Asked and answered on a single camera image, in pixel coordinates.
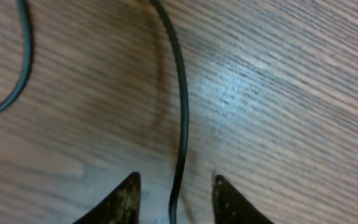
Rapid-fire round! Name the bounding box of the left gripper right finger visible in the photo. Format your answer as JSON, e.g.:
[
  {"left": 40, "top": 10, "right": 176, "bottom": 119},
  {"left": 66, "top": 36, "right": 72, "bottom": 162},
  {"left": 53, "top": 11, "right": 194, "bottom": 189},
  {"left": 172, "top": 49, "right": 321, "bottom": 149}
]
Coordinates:
[{"left": 212, "top": 174, "right": 273, "bottom": 224}]

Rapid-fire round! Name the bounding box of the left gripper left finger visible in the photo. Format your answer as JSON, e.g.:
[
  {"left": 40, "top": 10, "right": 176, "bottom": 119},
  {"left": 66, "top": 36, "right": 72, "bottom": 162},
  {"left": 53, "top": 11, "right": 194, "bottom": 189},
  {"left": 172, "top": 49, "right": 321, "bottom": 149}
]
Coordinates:
[{"left": 74, "top": 172, "right": 141, "bottom": 224}]

